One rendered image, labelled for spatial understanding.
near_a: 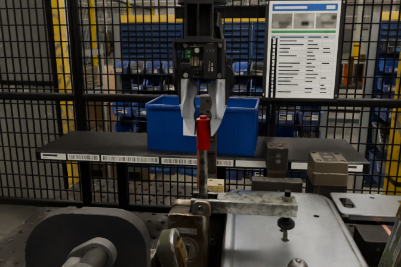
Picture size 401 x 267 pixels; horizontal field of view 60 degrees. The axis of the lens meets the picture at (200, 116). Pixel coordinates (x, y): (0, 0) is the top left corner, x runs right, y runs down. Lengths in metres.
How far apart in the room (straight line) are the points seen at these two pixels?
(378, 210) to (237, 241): 0.31
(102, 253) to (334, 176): 0.66
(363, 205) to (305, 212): 0.13
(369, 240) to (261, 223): 0.19
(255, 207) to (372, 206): 0.30
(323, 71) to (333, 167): 0.37
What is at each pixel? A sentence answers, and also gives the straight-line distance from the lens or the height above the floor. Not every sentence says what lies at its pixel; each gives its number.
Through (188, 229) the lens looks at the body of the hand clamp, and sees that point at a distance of 0.61.
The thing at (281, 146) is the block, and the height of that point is 1.08.
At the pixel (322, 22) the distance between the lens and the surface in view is 1.12.
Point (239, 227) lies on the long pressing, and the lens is 0.66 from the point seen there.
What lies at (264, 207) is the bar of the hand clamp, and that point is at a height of 1.07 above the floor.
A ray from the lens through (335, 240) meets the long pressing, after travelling 0.66.
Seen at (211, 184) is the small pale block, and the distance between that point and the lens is 0.67.
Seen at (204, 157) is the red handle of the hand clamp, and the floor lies 1.14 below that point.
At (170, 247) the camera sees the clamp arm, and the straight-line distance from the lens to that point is 0.43.
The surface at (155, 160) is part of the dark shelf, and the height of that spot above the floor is 1.01.
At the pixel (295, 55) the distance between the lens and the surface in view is 1.10.
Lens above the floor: 1.33
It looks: 13 degrees down
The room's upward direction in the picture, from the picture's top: straight up
